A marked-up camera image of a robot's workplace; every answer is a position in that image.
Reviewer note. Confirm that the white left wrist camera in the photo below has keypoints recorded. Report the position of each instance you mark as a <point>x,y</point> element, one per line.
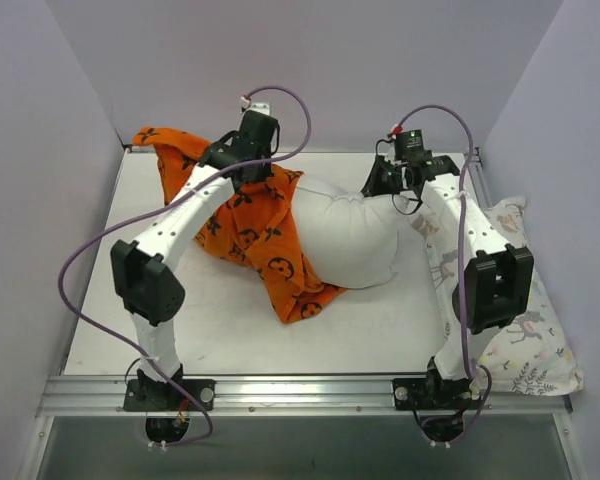
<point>247,104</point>

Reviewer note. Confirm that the aluminium front rail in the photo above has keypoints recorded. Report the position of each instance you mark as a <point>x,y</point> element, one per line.
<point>81,396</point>

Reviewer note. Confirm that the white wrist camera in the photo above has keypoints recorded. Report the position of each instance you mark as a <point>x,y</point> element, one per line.
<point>247,104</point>
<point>394,132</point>

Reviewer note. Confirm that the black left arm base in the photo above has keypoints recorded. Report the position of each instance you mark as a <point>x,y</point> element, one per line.
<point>170,395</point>

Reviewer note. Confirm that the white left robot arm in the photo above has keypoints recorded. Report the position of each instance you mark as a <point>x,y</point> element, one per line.
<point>199,177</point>

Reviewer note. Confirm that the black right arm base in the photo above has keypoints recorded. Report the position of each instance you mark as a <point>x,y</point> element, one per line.
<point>420,394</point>

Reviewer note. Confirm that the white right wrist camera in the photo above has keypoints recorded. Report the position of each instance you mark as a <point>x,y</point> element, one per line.
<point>394,132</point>

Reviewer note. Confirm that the orange black-patterned pillowcase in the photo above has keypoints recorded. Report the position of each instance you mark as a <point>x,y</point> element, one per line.
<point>255,228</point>

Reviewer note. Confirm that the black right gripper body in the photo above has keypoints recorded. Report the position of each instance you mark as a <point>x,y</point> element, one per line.
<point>378,176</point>

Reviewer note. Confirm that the white floral pillow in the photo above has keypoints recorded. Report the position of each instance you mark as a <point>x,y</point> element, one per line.
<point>531,356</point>

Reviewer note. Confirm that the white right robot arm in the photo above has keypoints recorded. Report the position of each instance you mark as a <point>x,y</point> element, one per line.
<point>483,279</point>

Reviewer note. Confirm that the aluminium rail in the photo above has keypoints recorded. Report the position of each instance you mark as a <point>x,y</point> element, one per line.
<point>81,396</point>
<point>310,149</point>

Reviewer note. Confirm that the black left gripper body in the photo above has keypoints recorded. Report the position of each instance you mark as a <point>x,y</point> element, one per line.
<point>259,170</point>

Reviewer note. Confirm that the aluminium back rail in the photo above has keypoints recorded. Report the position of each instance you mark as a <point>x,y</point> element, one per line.
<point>310,149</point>

